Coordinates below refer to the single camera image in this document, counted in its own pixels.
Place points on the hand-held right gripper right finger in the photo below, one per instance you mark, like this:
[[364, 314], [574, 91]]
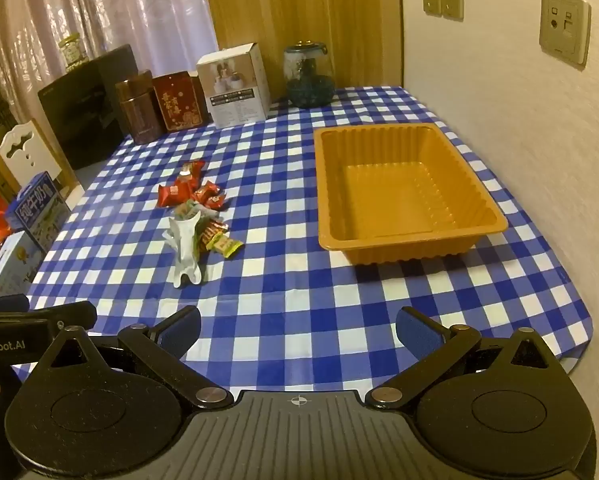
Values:
[[419, 335]]

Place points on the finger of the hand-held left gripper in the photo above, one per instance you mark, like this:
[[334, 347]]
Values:
[[4, 303], [74, 315]]

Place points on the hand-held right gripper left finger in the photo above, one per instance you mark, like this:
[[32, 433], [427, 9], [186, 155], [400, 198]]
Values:
[[182, 332]]

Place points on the white plastic wrapper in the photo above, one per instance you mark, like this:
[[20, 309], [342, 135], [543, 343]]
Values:
[[185, 250]]

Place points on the striped brown snack packet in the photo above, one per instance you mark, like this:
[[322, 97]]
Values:
[[213, 235]]

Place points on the green white snack packet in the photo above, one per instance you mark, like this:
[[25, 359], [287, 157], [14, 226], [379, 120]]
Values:
[[189, 210]]

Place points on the small red candy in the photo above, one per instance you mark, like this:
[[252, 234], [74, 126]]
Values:
[[205, 192], [218, 202]]

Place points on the large red snack packet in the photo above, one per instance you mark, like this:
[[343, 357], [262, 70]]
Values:
[[174, 194]]

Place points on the orange plastic tray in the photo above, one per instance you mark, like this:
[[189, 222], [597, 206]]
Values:
[[394, 195]]

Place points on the red white snack packet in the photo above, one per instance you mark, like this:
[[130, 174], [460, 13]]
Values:
[[193, 170]]

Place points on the white printed box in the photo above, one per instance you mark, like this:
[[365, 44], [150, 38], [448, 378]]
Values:
[[9, 265]]

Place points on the blue milk carton box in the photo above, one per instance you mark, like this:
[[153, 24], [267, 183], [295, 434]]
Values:
[[34, 205]]

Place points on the blue checkered tablecloth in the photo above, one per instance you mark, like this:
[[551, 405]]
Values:
[[279, 280]]

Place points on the white chair back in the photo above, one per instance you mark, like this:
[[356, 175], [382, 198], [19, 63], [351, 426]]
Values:
[[24, 147]]

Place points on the black cabinet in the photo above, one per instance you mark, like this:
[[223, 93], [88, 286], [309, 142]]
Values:
[[84, 110]]

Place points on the brown metal canister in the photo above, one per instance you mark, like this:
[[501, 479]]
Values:
[[139, 110]]

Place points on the red gold-print box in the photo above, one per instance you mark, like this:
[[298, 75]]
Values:
[[179, 105]]

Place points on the white cardboard box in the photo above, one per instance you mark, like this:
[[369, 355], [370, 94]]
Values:
[[234, 95]]

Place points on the small labelled glass jar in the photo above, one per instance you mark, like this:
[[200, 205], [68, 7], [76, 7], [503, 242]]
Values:
[[73, 52]]

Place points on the glass jar with dark contents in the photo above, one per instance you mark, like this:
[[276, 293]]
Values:
[[309, 80]]

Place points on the sheer white curtain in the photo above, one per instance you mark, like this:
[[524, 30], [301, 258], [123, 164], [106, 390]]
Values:
[[129, 5]]

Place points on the beige data outlet plate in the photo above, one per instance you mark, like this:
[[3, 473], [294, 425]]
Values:
[[564, 27]]

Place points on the wooden panel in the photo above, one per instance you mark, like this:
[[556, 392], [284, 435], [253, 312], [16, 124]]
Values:
[[304, 0]]

